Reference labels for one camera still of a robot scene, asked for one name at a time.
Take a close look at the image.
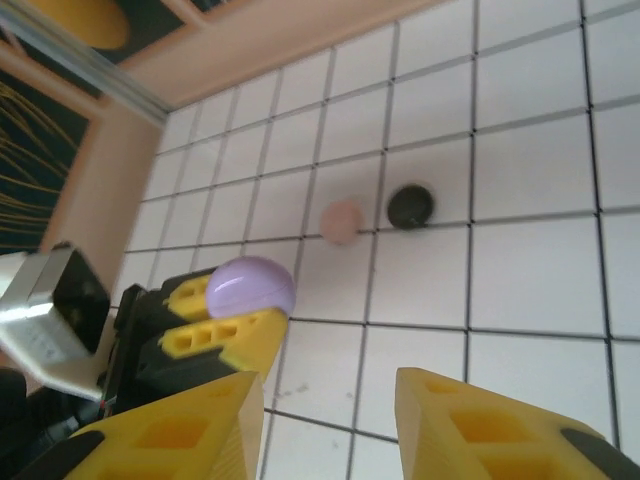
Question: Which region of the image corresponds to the black earbud charging case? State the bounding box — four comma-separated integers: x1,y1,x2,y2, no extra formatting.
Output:
387,183,436,231

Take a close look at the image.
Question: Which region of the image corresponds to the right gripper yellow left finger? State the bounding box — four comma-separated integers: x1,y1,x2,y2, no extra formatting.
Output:
29,370,265,480

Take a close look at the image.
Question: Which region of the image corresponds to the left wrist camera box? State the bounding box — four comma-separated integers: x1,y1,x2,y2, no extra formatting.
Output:
0,242,112,401

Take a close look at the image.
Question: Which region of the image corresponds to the pink earbud charging case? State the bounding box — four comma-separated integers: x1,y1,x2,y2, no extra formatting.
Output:
319,198,366,247

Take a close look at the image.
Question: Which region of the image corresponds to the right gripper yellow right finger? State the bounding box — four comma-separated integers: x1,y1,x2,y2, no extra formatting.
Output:
395,367,640,480

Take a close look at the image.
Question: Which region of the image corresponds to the aluminium corner post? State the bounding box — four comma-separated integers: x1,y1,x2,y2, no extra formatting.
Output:
0,9,171,126

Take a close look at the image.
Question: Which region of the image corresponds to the purple earbud charging case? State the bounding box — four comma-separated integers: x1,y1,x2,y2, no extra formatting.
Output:
205,255,297,320

